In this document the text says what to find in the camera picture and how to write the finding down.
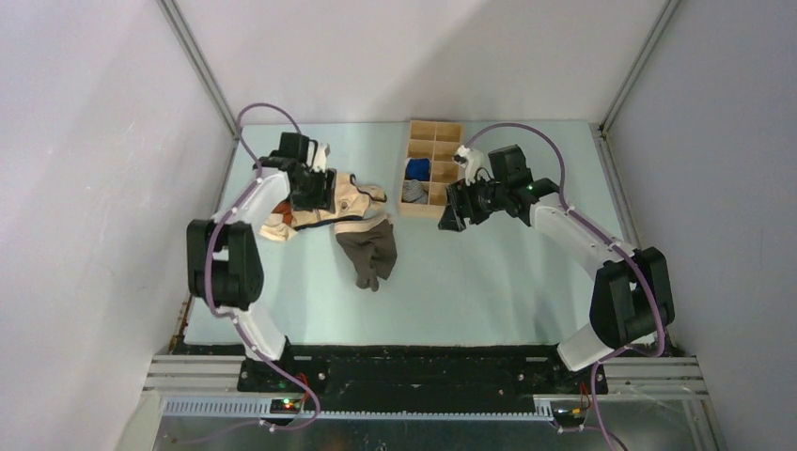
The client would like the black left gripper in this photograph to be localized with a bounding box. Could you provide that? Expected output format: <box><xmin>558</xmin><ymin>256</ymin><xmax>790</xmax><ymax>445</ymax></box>
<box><xmin>291</xmin><ymin>165</ymin><xmax>337</xmax><ymax>213</ymax></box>

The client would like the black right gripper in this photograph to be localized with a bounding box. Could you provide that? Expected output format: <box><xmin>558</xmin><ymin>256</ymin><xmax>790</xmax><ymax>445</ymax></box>
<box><xmin>438</xmin><ymin>171</ymin><xmax>508</xmax><ymax>232</ymax></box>

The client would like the brown boxer briefs beige waistband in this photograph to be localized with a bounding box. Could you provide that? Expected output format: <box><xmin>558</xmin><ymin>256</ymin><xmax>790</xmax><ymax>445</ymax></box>
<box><xmin>333</xmin><ymin>213</ymin><xmax>398</xmax><ymax>292</ymax></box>

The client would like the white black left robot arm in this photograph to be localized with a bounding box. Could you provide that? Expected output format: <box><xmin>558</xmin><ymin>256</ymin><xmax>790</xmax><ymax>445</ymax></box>
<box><xmin>186</xmin><ymin>132</ymin><xmax>336</xmax><ymax>392</ymax></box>

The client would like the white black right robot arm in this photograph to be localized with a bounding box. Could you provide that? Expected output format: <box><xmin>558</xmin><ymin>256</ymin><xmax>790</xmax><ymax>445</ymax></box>
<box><xmin>438</xmin><ymin>145</ymin><xmax>675</xmax><ymax>393</ymax></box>

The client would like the beige underwear pile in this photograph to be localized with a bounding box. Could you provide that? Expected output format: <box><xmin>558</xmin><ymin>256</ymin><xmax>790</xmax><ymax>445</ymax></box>
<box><xmin>258</xmin><ymin>172</ymin><xmax>387</xmax><ymax>241</ymax></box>

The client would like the striped grey rolled underwear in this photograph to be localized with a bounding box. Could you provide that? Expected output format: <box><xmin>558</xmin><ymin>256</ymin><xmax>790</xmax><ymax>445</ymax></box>
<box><xmin>401</xmin><ymin>179</ymin><xmax>429</xmax><ymax>205</ymax></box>

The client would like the blue rolled underwear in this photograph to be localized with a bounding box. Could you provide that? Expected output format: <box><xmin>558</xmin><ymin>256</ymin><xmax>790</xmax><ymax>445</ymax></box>
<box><xmin>404</xmin><ymin>158</ymin><xmax>431</xmax><ymax>182</ymax></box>

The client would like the wooden compartment organizer box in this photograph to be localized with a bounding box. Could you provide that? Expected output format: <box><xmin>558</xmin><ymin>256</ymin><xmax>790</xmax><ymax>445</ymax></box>
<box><xmin>398</xmin><ymin>119</ymin><xmax>464</xmax><ymax>220</ymax></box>

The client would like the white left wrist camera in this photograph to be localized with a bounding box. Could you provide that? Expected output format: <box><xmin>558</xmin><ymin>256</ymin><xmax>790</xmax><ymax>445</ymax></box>
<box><xmin>308</xmin><ymin>143</ymin><xmax>330</xmax><ymax>173</ymax></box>

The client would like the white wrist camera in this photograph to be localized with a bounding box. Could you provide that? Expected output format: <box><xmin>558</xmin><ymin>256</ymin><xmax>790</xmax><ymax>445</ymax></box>
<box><xmin>452</xmin><ymin>145</ymin><xmax>486</xmax><ymax>186</ymax></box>
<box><xmin>308</xmin><ymin>143</ymin><xmax>330</xmax><ymax>173</ymax></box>

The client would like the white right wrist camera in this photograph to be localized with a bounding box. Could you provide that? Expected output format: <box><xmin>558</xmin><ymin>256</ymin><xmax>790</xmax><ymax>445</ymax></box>
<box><xmin>452</xmin><ymin>145</ymin><xmax>486</xmax><ymax>186</ymax></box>

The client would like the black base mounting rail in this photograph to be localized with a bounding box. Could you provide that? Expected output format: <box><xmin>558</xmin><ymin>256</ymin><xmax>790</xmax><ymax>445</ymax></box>
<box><xmin>171</xmin><ymin>338</ymin><xmax>608</xmax><ymax>412</ymax></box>

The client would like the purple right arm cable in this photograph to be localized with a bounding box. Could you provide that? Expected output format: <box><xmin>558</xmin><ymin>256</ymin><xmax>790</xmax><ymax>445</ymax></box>
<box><xmin>463</xmin><ymin>122</ymin><xmax>667</xmax><ymax>451</ymax></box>

